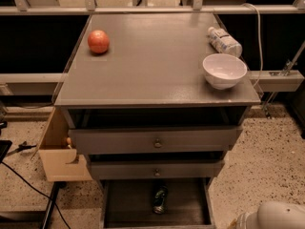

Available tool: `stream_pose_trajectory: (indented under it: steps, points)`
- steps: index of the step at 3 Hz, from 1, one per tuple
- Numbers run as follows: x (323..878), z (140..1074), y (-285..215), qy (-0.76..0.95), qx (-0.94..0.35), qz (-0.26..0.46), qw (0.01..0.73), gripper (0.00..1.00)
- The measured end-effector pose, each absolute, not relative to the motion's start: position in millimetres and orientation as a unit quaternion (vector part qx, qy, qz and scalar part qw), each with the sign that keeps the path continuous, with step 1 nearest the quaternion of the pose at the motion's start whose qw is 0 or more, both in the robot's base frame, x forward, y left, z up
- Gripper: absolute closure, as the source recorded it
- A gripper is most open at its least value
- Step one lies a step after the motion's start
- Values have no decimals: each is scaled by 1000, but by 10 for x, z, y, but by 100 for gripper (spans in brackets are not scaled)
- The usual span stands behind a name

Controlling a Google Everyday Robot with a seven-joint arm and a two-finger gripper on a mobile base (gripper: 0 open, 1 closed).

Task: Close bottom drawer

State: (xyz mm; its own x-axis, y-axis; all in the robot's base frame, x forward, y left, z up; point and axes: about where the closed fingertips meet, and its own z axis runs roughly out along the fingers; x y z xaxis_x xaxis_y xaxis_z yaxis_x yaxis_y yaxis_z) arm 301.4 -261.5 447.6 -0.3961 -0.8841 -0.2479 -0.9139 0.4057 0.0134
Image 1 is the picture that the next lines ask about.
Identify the grey bottom drawer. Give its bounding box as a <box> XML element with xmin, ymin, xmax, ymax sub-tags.
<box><xmin>99</xmin><ymin>178</ymin><xmax>216</xmax><ymax>229</ymax></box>

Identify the orange red ball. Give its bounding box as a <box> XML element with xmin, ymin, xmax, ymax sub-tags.
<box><xmin>88</xmin><ymin>30</ymin><xmax>110</xmax><ymax>53</ymax></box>

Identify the grey drawer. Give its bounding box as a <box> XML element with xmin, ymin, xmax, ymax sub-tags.
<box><xmin>90</xmin><ymin>159</ymin><xmax>225</xmax><ymax>180</ymax></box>
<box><xmin>69</xmin><ymin>126</ymin><xmax>242</xmax><ymax>155</ymax></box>
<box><xmin>99</xmin><ymin>178</ymin><xmax>216</xmax><ymax>229</ymax></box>

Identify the black floor cable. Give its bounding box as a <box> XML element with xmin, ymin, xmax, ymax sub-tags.
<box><xmin>0</xmin><ymin>161</ymin><xmax>72</xmax><ymax>229</ymax></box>

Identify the white hanging cable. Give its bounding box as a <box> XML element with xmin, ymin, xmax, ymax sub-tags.
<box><xmin>241</xmin><ymin>2</ymin><xmax>265</xmax><ymax>88</ymax></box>

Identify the clear plastic water bottle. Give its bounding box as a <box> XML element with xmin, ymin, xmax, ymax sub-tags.
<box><xmin>208</xmin><ymin>27</ymin><xmax>242</xmax><ymax>57</ymax></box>

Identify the white ceramic bowl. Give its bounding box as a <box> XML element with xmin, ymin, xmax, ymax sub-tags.
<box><xmin>202</xmin><ymin>53</ymin><xmax>247</xmax><ymax>90</ymax></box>

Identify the grey top drawer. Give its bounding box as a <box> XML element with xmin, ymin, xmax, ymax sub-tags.
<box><xmin>69</xmin><ymin>126</ymin><xmax>242</xmax><ymax>155</ymax></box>

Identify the black floor stand bar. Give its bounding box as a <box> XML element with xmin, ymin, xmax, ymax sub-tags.
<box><xmin>0</xmin><ymin>181</ymin><xmax>67</xmax><ymax>229</ymax></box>

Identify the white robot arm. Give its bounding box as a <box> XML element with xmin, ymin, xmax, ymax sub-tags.
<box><xmin>227</xmin><ymin>201</ymin><xmax>305</xmax><ymax>229</ymax></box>

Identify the grey wooden drawer cabinet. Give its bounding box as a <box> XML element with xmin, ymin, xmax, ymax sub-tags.
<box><xmin>53</xmin><ymin>12</ymin><xmax>262</xmax><ymax>229</ymax></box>

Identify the black tool on floor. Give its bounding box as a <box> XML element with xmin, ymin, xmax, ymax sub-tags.
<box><xmin>7</xmin><ymin>142</ymin><xmax>36</xmax><ymax>156</ymax></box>

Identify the green drink can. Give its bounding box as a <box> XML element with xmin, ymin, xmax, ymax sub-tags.
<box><xmin>152</xmin><ymin>185</ymin><xmax>168</xmax><ymax>215</ymax></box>

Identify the metal railing frame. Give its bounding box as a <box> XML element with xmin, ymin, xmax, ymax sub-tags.
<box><xmin>0</xmin><ymin>0</ymin><xmax>305</xmax><ymax>95</ymax></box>

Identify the light wooden side box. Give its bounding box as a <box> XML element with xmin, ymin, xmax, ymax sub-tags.
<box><xmin>38</xmin><ymin>108</ymin><xmax>92</xmax><ymax>181</ymax></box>

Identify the grey middle drawer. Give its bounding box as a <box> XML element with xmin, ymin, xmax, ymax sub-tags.
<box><xmin>90</xmin><ymin>159</ymin><xmax>225</xmax><ymax>180</ymax></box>

